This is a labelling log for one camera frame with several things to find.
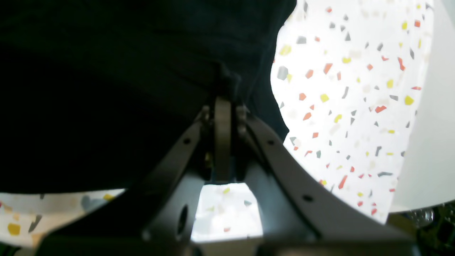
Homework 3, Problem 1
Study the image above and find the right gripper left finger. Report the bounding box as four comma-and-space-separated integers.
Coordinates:
36, 97, 234, 256

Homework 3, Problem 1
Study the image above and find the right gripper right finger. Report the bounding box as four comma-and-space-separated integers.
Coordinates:
235, 106, 420, 256

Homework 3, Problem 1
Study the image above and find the black t-shirt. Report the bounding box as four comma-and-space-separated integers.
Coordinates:
0, 0, 297, 193

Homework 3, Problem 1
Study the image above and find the terrazzo pattern tablecloth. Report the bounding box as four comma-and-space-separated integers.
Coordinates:
1, 0, 434, 247

